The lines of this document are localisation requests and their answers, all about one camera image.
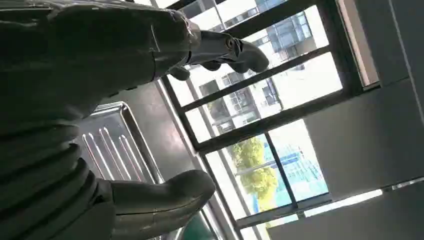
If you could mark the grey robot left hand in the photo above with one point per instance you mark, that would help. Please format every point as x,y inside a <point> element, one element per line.
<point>99,49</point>

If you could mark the ribbed steel tray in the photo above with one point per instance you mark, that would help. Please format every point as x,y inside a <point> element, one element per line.
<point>112,145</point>

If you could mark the ribbed grey left arm sleeve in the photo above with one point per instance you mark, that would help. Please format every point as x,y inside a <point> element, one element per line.
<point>33,172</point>

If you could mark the glass-fronted building outside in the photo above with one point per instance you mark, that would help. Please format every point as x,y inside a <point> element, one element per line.
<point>285,36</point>

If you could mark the yellow-green tree outside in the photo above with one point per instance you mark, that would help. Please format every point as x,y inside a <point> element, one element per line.
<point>255,179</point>

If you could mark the green rounded object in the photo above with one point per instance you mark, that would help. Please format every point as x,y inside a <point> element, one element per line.
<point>198,231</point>

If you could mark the long white light strip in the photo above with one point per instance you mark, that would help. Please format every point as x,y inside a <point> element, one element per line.
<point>344,201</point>

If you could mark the dark window frame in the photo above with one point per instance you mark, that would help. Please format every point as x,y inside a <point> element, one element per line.
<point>265,124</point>

